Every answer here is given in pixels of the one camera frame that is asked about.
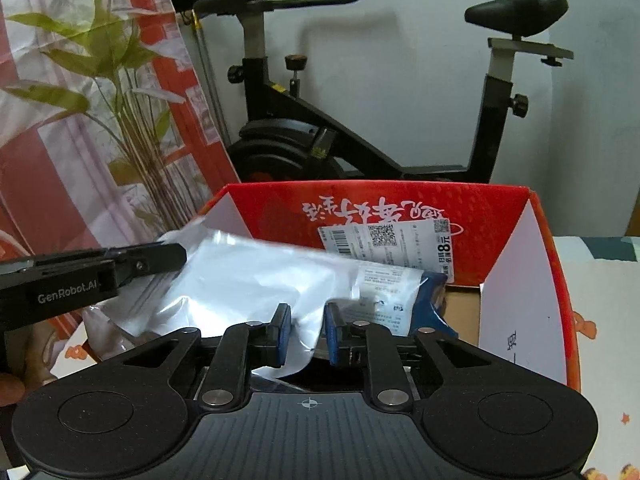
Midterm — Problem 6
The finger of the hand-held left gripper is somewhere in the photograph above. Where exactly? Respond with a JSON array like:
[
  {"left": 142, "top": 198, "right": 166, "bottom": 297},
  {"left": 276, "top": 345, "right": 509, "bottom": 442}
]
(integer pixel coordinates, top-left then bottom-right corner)
[{"left": 107, "top": 242, "right": 189, "bottom": 289}]

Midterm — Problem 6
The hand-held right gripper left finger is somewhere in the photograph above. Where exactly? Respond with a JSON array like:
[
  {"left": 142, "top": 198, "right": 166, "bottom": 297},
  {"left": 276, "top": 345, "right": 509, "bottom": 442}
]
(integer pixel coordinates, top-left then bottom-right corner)
[{"left": 122, "top": 302, "right": 294, "bottom": 414}]

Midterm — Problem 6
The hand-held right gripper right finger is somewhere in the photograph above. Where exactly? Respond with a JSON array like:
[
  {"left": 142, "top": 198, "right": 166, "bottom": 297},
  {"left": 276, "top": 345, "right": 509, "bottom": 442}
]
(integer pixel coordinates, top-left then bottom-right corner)
[{"left": 322, "top": 301, "right": 502, "bottom": 414}]

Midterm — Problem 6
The silver plastic mailer bag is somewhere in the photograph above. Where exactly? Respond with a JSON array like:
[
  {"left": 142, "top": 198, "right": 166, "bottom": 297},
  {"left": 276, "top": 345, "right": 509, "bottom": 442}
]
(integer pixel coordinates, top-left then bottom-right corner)
[{"left": 82, "top": 217, "right": 459, "bottom": 382}]

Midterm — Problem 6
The red strawberry print box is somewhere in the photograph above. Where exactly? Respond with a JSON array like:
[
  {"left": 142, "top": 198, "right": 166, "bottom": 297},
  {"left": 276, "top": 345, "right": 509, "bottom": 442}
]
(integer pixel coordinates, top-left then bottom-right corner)
[{"left": 197, "top": 182, "right": 584, "bottom": 395}]

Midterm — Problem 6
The person's left hand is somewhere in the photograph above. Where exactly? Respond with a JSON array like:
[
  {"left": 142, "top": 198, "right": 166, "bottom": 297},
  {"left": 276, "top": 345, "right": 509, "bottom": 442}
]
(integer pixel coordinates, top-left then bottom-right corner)
[{"left": 0, "top": 373, "right": 27, "bottom": 407}]

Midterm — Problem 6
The pink and red curtain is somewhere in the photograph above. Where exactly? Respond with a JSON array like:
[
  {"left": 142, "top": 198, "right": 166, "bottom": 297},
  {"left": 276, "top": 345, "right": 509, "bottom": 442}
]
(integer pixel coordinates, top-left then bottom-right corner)
[{"left": 0, "top": 0, "right": 242, "bottom": 343}]

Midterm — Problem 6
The black exercise bike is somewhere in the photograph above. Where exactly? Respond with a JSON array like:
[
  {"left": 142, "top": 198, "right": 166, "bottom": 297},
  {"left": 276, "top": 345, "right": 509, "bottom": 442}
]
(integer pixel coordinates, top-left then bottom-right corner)
[{"left": 167, "top": 0, "right": 576, "bottom": 187}]

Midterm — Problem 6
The tall green artificial plant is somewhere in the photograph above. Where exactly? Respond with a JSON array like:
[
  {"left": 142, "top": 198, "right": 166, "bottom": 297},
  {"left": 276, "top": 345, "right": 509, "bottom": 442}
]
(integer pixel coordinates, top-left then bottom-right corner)
[{"left": 4, "top": 0, "right": 202, "bottom": 232}]

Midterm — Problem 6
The cartoon printed bed sheet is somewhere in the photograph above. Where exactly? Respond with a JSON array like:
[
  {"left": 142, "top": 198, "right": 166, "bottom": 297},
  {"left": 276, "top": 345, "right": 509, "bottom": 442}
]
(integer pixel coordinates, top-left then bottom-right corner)
[{"left": 30, "top": 234, "right": 640, "bottom": 480}]

